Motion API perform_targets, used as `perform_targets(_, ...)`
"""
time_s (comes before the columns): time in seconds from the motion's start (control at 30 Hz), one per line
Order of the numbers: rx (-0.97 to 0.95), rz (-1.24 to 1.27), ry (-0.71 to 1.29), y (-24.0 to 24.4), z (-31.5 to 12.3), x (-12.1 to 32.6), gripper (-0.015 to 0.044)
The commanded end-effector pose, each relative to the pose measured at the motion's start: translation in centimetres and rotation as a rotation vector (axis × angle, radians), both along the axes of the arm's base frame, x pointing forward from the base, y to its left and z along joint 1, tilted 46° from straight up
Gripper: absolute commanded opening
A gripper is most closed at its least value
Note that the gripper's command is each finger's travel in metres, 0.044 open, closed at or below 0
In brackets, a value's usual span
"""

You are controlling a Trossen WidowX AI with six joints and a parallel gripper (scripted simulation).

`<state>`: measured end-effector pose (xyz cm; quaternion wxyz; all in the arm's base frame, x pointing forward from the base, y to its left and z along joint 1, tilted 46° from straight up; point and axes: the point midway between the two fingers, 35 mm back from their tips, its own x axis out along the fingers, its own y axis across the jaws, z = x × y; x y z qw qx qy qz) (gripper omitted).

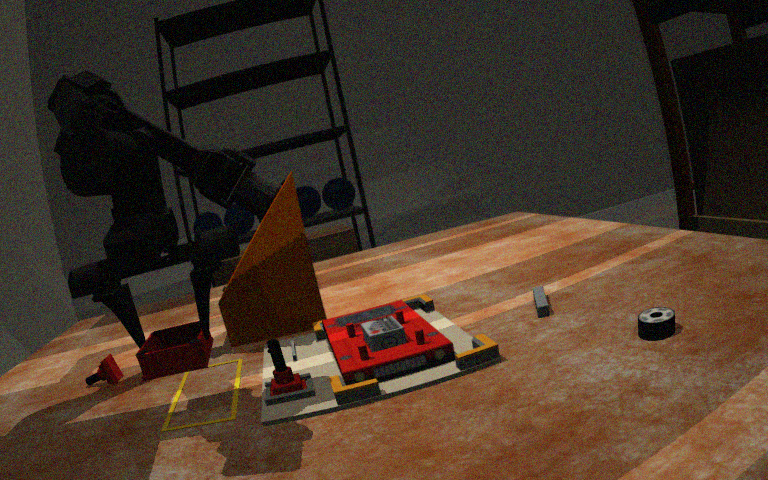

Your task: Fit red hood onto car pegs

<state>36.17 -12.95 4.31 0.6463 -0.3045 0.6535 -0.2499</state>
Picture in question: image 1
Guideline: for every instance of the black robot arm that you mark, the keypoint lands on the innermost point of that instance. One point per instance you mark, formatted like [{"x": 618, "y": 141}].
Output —
[{"x": 107, "y": 149}]

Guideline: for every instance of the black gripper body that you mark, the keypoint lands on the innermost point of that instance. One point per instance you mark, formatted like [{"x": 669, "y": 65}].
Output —
[{"x": 207, "y": 249}]

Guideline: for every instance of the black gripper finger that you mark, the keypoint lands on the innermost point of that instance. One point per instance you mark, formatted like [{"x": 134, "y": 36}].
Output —
[
  {"x": 201, "y": 281},
  {"x": 121, "y": 303}
]

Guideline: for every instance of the black toy tyre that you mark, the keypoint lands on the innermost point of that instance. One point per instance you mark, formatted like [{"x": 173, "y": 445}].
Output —
[{"x": 657, "y": 323}]

